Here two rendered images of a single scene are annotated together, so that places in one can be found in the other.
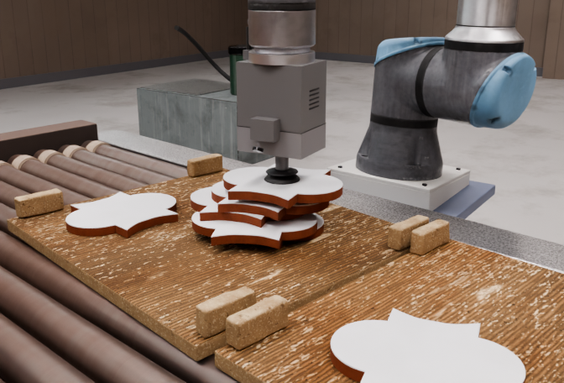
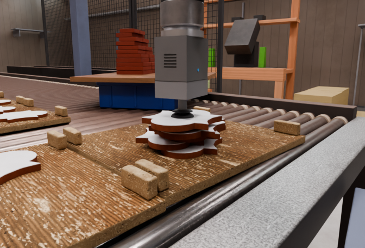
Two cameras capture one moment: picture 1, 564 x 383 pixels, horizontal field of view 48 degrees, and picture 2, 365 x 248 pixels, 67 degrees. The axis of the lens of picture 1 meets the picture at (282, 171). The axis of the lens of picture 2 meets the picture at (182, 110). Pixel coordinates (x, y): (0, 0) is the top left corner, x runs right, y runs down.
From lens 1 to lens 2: 0.89 m
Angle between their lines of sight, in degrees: 87
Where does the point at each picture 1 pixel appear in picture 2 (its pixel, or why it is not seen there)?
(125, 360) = not seen: hidden behind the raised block
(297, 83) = (156, 48)
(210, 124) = not seen: outside the picture
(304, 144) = (158, 88)
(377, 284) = (87, 169)
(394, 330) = (17, 161)
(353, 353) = (10, 153)
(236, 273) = (122, 142)
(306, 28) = (165, 12)
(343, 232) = (176, 164)
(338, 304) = (70, 159)
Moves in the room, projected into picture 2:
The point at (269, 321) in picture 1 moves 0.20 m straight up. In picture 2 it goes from (53, 140) to (43, 32)
